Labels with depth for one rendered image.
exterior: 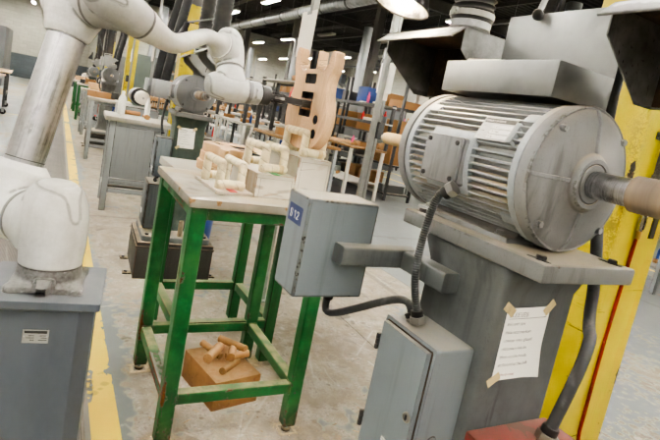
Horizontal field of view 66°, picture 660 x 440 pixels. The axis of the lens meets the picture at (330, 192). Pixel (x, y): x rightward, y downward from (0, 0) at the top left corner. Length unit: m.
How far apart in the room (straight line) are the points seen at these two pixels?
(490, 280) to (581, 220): 0.19
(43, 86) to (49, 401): 0.83
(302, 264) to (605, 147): 0.57
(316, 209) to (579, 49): 0.59
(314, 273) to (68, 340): 0.73
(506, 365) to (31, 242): 1.13
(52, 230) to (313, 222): 0.72
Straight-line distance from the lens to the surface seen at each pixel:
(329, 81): 1.97
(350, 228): 1.01
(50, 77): 1.62
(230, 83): 1.91
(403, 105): 9.20
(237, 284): 3.06
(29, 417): 1.61
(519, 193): 0.87
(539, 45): 1.17
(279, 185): 1.94
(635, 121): 1.95
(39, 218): 1.44
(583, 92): 0.99
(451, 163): 0.96
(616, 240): 1.96
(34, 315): 1.47
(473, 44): 1.23
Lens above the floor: 1.27
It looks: 8 degrees down
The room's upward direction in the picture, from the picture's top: 11 degrees clockwise
